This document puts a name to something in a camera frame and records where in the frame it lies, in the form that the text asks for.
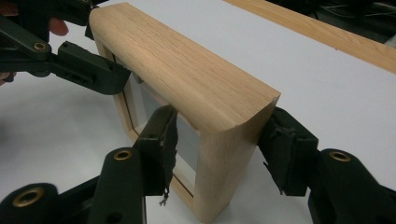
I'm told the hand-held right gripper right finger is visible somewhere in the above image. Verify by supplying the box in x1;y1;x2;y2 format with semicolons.
257;106;396;224

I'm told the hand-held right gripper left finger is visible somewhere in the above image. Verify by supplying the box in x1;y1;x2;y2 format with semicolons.
86;105;179;224

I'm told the wooden picture frame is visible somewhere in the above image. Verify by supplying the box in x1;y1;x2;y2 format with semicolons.
88;2;282;224

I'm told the white table mat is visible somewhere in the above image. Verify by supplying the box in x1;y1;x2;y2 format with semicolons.
0;0;396;224

